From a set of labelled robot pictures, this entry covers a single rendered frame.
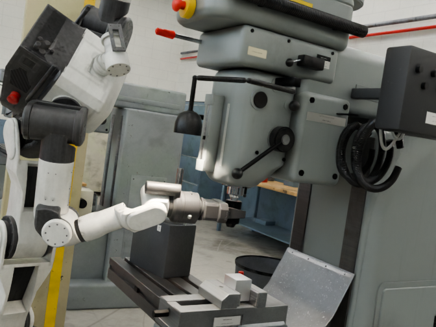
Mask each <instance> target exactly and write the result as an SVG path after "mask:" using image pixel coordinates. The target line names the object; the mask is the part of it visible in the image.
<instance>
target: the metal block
mask: <svg viewBox="0 0 436 327"><path fill-rule="evenodd" d="M224 284H226V285H227V286H229V287H231V288H232V289H234V290H236V291H237V292H239V293H241V300H240V301H249V297H250V289H251V284H252V280H251V279H250V278H248V277H246V276H244V275H242V274H241V273H234V274H225V276H224Z"/></svg>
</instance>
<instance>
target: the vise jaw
mask: <svg viewBox="0 0 436 327"><path fill-rule="evenodd" d="M198 294H199V295H201V296H202V297H204V298H205V299H206V300H208V301H210V302H211V303H212V304H214V305H215V306H217V307H218V308H219V309H232V308H237V307H239V305H240V300H241V293H239V292H237V291H236V290H234V289H232V288H231V287H229V286H227V285H226V284H224V283H222V282H221V281H219V280H205V281H204V282H203V283H201V284H200V285H199V292H198Z"/></svg>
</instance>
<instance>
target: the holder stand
mask: <svg viewBox="0 0 436 327"><path fill-rule="evenodd" d="M195 231H196V225H194V224H189V223H186V225H184V224H183V223H176V222H171V221H170V220H169V218H168V217H167V218H166V220H165V221H164V222H162V223H160V224H157V225H155V226H152V227H150V228H147V229H144V230H140V231H138V232H135V233H134V232H133V236H132V245H131V251H130V260H129V261H130V262H132V263H134V264H136V265H137V266H139V267H141V268H143V269H145V270H147V271H149V272H151V273H153V274H155V275H157V276H159V277H161V278H174V277H181V276H189V274H190V268H191V259H192V254H193V246H194V240H195Z"/></svg>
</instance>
